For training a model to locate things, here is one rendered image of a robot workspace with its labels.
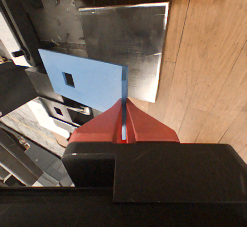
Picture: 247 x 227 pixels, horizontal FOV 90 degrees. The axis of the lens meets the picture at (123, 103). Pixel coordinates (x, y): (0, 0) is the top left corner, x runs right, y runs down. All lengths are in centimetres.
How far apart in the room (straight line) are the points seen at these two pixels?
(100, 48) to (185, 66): 17
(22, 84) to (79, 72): 43
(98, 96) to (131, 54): 12
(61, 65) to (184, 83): 21
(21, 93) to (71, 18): 35
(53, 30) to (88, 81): 25
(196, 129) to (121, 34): 25
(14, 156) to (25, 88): 31
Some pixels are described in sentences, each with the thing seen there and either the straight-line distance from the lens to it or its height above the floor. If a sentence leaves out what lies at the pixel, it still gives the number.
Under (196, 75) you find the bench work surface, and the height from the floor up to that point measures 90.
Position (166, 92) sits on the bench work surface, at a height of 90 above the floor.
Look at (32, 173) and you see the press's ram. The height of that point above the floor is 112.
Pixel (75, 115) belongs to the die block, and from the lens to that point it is 38.
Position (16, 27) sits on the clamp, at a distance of 35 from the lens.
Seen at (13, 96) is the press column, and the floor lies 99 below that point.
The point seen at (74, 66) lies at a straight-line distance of 17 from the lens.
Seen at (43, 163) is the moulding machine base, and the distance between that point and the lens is 594.
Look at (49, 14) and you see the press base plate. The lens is 38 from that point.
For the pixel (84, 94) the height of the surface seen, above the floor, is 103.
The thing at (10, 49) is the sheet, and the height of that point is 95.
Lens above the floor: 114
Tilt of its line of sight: 44 degrees down
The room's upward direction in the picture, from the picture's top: 142 degrees counter-clockwise
